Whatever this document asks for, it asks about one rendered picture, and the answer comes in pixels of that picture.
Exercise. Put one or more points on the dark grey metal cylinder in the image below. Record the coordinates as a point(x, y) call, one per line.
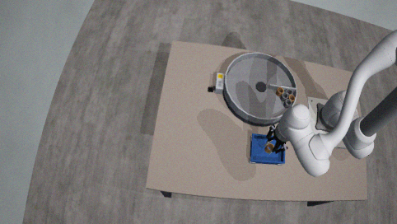
point(282, 96)
point(289, 91)
point(286, 105)

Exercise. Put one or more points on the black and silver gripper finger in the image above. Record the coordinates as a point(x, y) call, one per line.
point(276, 150)
point(270, 139)

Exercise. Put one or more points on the bronze bushing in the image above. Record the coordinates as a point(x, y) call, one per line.
point(278, 91)
point(267, 148)
point(291, 97)

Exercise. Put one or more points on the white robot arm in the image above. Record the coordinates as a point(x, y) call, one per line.
point(358, 133)

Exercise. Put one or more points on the blue shallow tray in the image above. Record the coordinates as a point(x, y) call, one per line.
point(258, 153)

